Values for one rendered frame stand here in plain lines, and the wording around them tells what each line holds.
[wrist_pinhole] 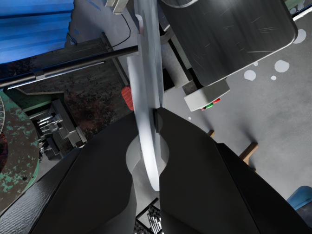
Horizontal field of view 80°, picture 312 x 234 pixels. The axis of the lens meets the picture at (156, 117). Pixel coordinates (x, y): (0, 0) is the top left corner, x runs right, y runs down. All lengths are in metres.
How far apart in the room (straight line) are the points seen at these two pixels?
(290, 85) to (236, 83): 0.26
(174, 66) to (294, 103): 0.74
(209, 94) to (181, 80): 0.09
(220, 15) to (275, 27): 0.07
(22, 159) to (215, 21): 1.35
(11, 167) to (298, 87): 1.62
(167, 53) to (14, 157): 1.17
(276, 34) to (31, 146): 1.39
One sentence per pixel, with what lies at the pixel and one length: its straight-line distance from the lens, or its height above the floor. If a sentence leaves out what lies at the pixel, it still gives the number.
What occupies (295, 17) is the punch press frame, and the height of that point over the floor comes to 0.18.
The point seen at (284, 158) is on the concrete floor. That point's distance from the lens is 1.31.
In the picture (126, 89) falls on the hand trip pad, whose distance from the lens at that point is 0.54.
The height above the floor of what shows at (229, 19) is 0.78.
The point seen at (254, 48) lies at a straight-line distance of 0.27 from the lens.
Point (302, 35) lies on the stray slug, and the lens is 0.39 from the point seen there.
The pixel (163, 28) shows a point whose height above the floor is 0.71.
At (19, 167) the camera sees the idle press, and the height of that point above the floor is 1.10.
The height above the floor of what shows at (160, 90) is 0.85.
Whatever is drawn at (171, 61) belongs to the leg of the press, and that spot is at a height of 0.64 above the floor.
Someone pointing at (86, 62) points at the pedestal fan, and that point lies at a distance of 1.16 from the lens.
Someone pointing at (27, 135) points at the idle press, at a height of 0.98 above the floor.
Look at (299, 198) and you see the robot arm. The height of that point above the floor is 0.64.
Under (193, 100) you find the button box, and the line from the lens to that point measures 0.55.
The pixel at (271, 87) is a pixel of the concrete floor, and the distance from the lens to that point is 1.14.
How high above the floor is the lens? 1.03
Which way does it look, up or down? 35 degrees down
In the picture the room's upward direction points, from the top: 120 degrees counter-clockwise
